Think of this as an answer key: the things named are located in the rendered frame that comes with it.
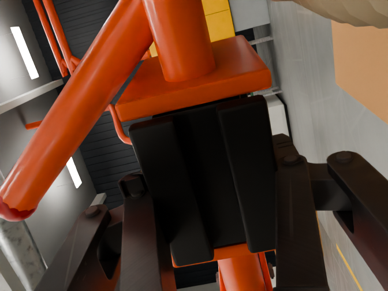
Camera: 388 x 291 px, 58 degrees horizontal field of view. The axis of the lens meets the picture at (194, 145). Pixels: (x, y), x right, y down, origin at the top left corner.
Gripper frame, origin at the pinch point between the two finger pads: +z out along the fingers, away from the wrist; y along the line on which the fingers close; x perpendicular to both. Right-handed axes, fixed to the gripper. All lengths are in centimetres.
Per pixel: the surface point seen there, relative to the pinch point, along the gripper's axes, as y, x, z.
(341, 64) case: 12.7, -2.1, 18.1
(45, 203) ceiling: -502, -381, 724
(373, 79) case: 12.8, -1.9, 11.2
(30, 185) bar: -9.5, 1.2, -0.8
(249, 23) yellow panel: 77, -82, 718
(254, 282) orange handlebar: 0.6, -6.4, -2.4
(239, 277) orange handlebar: -0.1, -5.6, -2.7
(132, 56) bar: -2.3, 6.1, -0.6
